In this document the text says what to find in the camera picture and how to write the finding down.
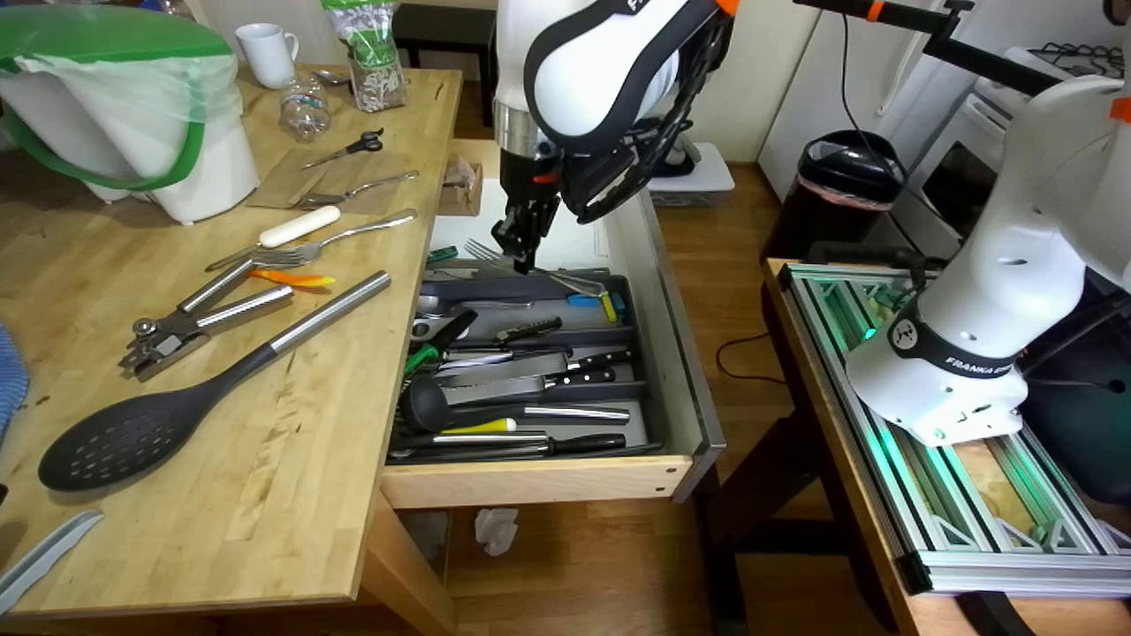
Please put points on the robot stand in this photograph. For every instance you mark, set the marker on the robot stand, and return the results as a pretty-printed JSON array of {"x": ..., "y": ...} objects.
[{"x": 892, "y": 495}]

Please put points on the silver fork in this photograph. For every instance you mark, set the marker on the silver fork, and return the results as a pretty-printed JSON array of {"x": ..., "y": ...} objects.
[
  {"x": 345, "y": 234},
  {"x": 484, "y": 253}
]

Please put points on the crumpled white paper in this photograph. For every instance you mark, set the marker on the crumpled white paper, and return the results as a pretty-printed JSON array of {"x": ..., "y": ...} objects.
[{"x": 497, "y": 530}]

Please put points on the grey plastic knife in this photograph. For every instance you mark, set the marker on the grey plastic knife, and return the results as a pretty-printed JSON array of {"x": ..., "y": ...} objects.
[{"x": 44, "y": 552}]

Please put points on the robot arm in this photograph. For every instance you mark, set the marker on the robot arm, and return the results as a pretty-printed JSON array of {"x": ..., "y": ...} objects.
[{"x": 998, "y": 256}]

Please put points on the white mug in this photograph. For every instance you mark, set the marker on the white mug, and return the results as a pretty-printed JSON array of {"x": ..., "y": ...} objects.
[{"x": 263, "y": 53}]

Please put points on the clear bag of grains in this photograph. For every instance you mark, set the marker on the clear bag of grains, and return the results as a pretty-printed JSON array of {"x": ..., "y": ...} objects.
[{"x": 375, "y": 71}]

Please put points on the small brown cardboard box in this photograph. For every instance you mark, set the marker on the small brown cardboard box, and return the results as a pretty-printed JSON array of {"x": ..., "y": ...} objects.
[{"x": 461, "y": 187}]

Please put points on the white bin with green bag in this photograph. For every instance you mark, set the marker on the white bin with green bag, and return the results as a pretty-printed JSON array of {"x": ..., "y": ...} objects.
[{"x": 132, "y": 106}]

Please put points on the blue and yellow utensil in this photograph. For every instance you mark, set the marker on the blue and yellow utensil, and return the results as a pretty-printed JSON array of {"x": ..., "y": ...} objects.
[{"x": 608, "y": 306}]

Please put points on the dark grey cutlery organizer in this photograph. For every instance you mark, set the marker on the dark grey cutlery organizer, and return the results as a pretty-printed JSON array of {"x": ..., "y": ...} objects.
[{"x": 632, "y": 344}]

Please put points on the steel can opener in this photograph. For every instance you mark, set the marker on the steel can opener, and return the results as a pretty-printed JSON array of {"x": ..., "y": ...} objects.
[{"x": 190, "y": 322}]

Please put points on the orange peeler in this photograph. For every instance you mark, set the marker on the orange peeler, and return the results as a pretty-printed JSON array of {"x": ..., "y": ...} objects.
[{"x": 296, "y": 279}]

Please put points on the silver serving spoon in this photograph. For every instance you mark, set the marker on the silver serving spoon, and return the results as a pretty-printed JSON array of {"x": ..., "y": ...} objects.
[{"x": 353, "y": 190}]

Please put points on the wooden drawer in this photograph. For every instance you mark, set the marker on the wooden drawer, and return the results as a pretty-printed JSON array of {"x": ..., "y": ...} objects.
[{"x": 671, "y": 353}]

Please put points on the black trash can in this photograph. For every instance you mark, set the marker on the black trash can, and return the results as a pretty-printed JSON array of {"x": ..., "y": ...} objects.
[{"x": 839, "y": 194}]

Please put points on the black slotted spoon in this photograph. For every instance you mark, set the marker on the black slotted spoon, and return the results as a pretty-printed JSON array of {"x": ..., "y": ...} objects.
[{"x": 132, "y": 437}]

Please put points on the blue cloth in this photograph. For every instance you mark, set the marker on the blue cloth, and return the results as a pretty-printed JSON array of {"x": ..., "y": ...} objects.
[{"x": 9, "y": 380}]

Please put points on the clear plastic bottle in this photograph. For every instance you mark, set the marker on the clear plastic bottle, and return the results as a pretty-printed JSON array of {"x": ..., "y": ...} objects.
[{"x": 305, "y": 108}]

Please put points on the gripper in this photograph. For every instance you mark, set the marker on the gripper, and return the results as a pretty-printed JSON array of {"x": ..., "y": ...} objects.
[{"x": 528, "y": 181}]

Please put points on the white stove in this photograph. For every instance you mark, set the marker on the white stove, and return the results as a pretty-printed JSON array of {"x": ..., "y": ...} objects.
[{"x": 963, "y": 168}]

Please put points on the black ladle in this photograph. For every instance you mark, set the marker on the black ladle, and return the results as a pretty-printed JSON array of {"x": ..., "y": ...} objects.
[{"x": 426, "y": 402}]

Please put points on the white plastic container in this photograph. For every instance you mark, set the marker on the white plastic container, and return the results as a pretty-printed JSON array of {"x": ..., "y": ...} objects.
[{"x": 702, "y": 177}]

